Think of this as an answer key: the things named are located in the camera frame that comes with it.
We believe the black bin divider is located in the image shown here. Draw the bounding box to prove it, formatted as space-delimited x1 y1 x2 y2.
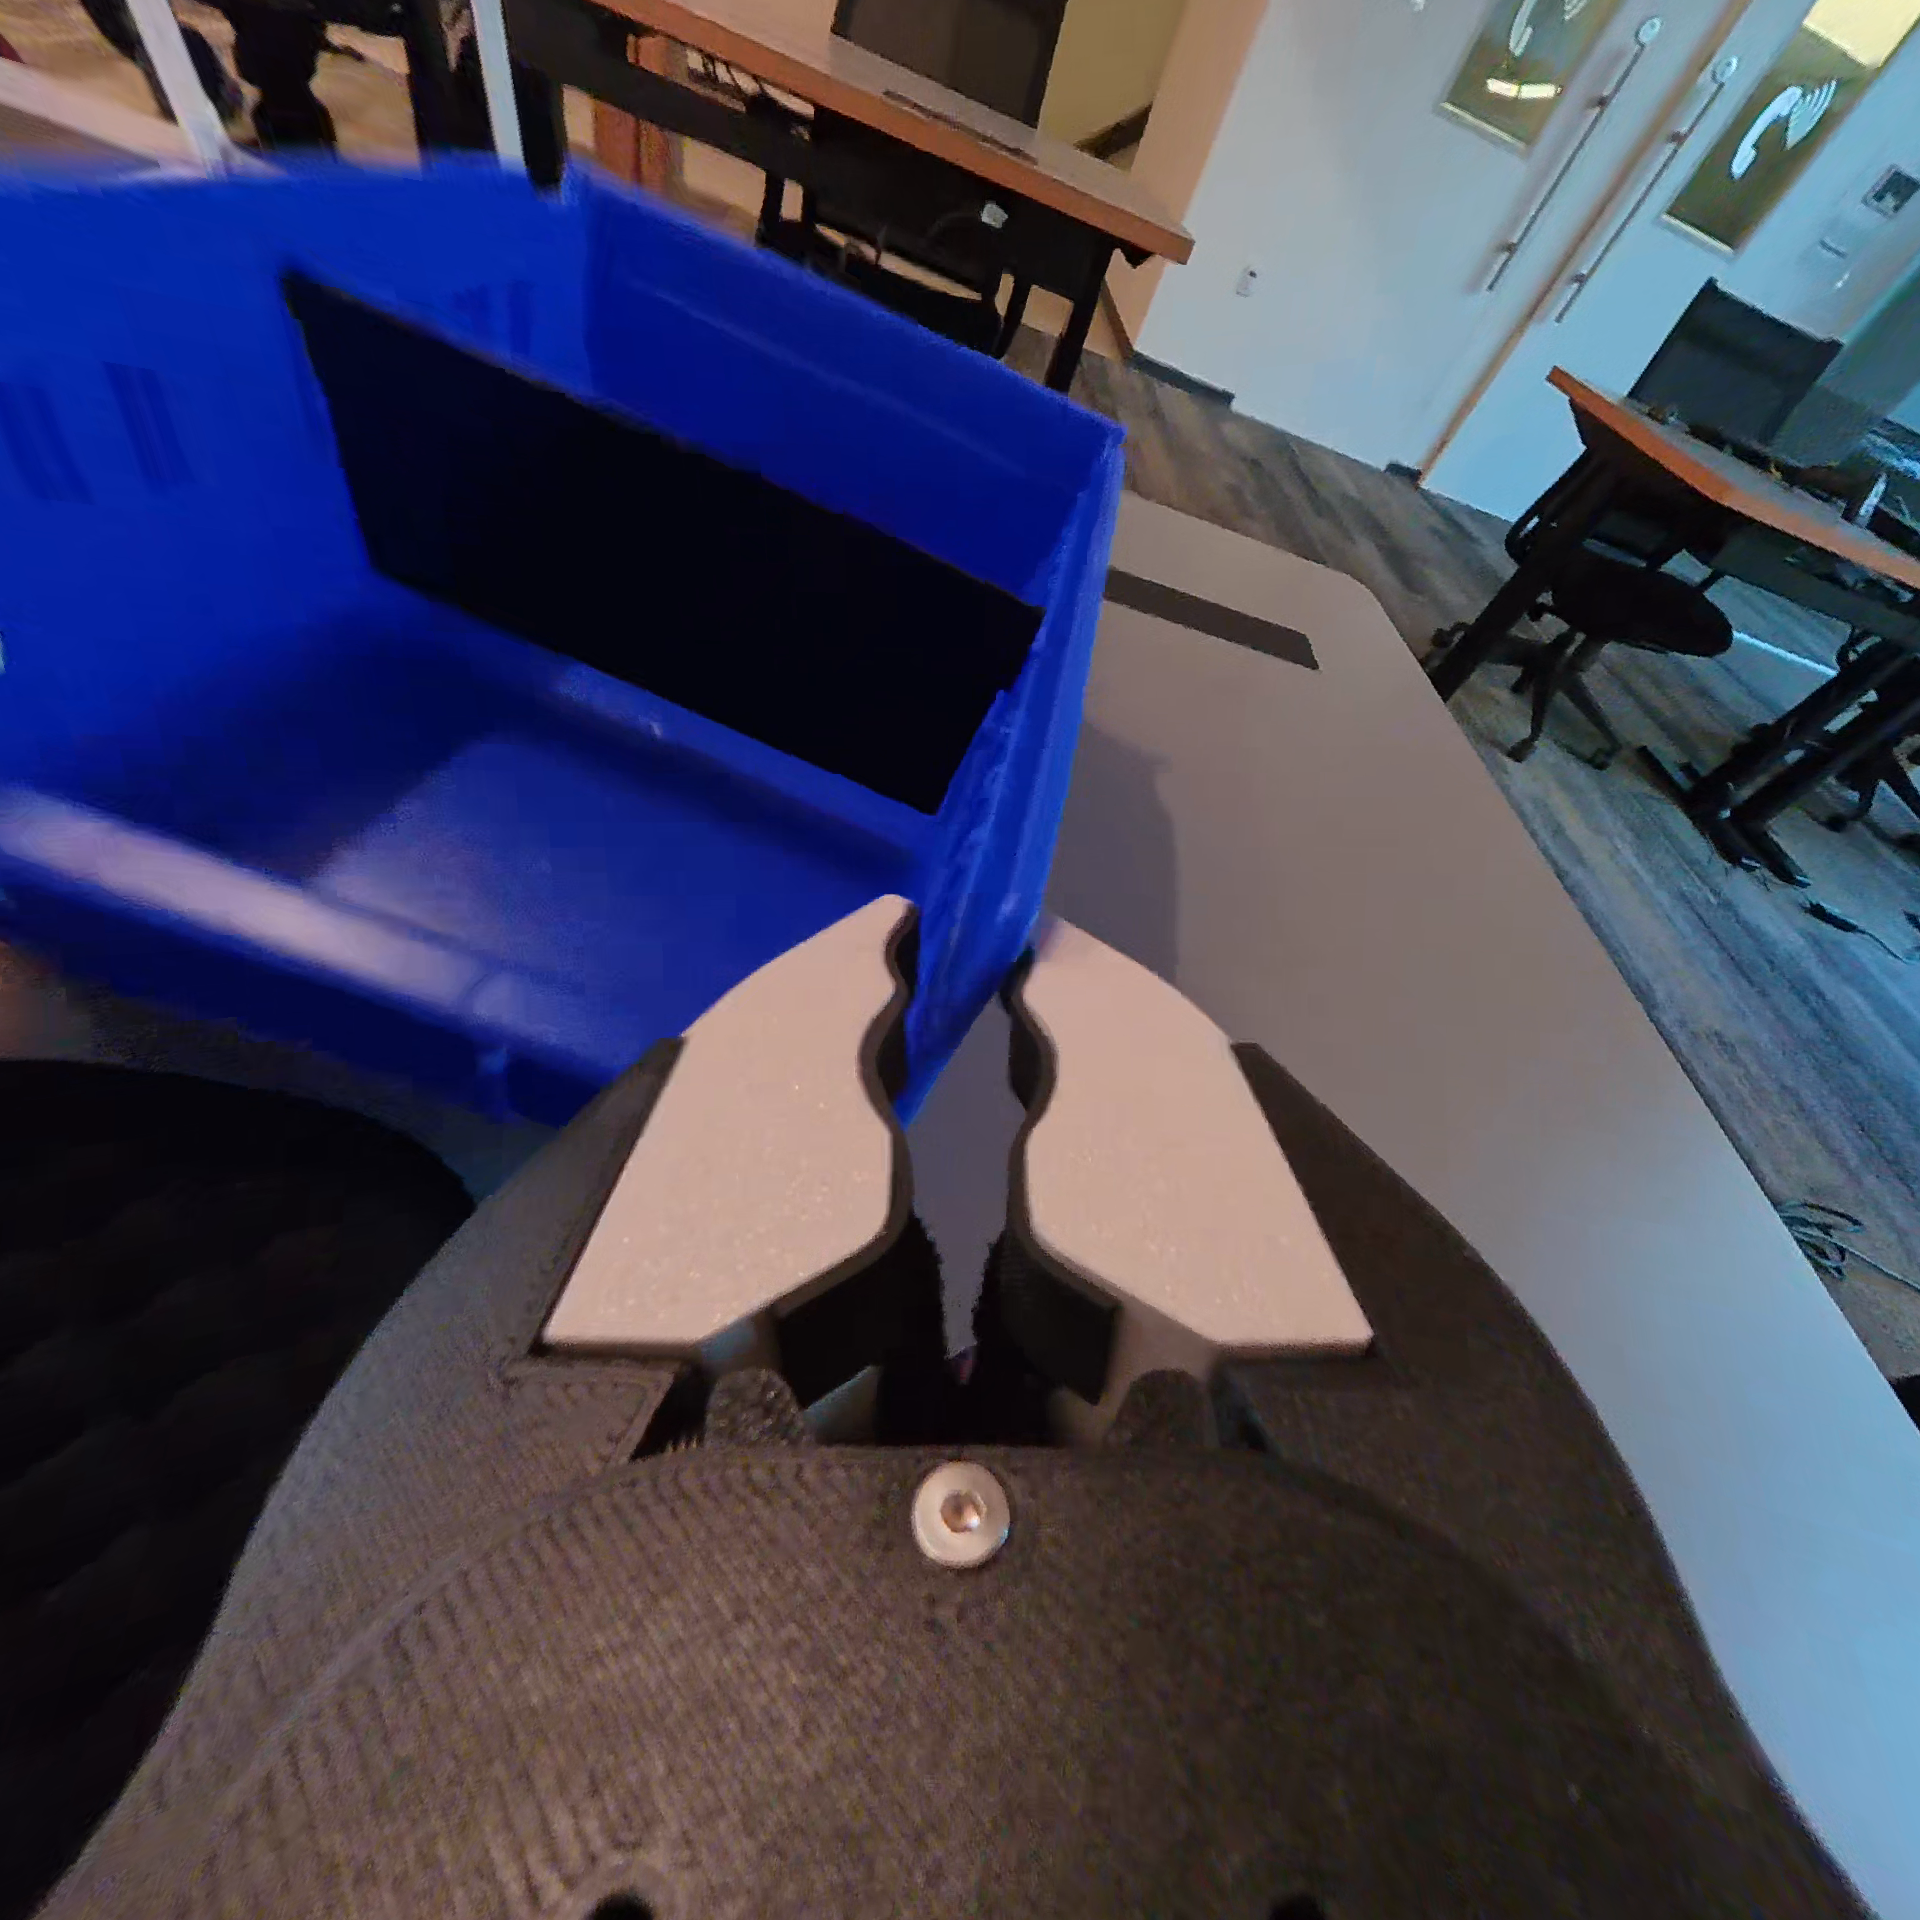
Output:
281 273 1048 818

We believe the black office chair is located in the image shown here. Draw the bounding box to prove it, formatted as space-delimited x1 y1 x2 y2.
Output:
830 0 1069 128
1504 278 1849 770

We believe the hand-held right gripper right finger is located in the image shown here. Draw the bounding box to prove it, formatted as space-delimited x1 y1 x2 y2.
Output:
1000 919 1375 1368

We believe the wooden office desk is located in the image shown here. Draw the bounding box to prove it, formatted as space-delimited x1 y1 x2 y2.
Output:
1424 363 1920 889
582 0 1199 396

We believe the blue storage bin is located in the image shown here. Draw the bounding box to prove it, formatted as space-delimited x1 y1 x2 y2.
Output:
0 152 1129 1130

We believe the grey desk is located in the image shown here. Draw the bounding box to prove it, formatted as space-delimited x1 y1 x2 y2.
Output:
0 488 1920 1920

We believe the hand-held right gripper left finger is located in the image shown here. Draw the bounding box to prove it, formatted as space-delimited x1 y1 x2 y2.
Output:
539 896 921 1366

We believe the black dimpled wrist pad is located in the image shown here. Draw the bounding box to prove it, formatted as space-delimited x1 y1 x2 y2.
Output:
0 1057 483 1913

